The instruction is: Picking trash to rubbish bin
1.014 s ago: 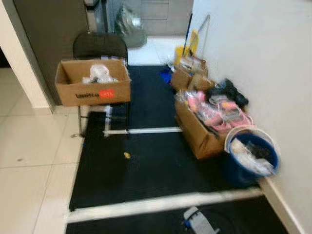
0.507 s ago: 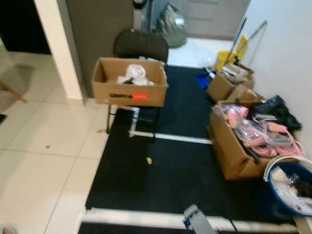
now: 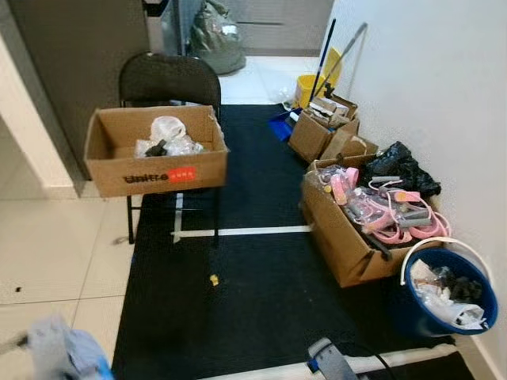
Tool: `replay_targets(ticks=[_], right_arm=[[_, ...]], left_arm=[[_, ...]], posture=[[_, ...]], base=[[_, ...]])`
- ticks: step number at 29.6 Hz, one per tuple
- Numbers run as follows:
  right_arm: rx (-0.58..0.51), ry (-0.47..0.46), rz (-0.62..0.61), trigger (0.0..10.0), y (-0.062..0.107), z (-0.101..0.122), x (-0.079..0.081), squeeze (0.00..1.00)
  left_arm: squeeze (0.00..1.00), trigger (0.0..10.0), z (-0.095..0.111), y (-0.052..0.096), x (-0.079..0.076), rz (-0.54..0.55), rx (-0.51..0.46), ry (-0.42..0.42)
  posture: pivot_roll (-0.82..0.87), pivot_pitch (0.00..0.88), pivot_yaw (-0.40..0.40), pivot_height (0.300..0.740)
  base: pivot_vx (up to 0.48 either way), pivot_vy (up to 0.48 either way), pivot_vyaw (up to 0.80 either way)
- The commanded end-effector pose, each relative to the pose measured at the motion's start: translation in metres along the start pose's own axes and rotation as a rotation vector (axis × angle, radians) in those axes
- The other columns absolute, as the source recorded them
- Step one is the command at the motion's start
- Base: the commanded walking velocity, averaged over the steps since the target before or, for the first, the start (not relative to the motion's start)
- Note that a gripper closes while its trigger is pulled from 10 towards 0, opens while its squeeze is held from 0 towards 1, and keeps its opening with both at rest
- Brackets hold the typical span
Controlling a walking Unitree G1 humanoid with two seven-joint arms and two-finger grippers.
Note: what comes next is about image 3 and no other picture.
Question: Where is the black crumpled trash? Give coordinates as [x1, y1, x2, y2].
[447, 275, 485, 306]

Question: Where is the white plastic trash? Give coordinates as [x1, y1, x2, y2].
[410, 260, 489, 330]

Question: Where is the small black trash piece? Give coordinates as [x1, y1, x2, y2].
[144, 139, 168, 158]

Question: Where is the black plastic bag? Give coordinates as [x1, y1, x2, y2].
[360, 142, 442, 200]

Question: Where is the pink clothes hanger bundle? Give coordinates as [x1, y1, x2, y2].
[320, 165, 452, 245]

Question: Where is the folded cardboard piece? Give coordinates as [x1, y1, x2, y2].
[320, 134, 380, 164]

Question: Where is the large open cardboard box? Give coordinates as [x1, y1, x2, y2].
[300, 155, 449, 288]

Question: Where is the small open cardboard box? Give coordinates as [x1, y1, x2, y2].
[287, 94, 360, 164]

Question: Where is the yellow mop bucket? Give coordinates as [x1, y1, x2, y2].
[295, 47, 344, 110]

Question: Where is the blue dustpan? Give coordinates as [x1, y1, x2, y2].
[267, 108, 299, 143]

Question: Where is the small clear plastic bag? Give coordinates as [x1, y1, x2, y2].
[269, 78, 299, 108]

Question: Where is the black mat with white line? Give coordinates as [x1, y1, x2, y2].
[111, 103, 478, 380]

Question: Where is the grey drawer cabinet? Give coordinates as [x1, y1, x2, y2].
[236, 0, 335, 57]

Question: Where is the grey green garbage bag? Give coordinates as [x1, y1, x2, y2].
[189, 0, 247, 75]

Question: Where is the crumpled white plastic bag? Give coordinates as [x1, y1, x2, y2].
[134, 116, 205, 158]

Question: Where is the cardboard box with red label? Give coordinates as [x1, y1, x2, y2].
[83, 104, 231, 199]

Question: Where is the black folding chair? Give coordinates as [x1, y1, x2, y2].
[118, 52, 223, 245]

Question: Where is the dark grey cabinet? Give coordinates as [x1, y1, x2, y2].
[6, 0, 153, 184]

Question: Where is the blue bucket with white handle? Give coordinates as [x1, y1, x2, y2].
[387, 236, 501, 340]

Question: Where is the grey broom handle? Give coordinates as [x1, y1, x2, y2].
[324, 21, 368, 97]

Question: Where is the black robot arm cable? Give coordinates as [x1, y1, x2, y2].
[347, 343, 398, 380]

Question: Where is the black mop handle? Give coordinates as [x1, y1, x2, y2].
[312, 19, 338, 104]

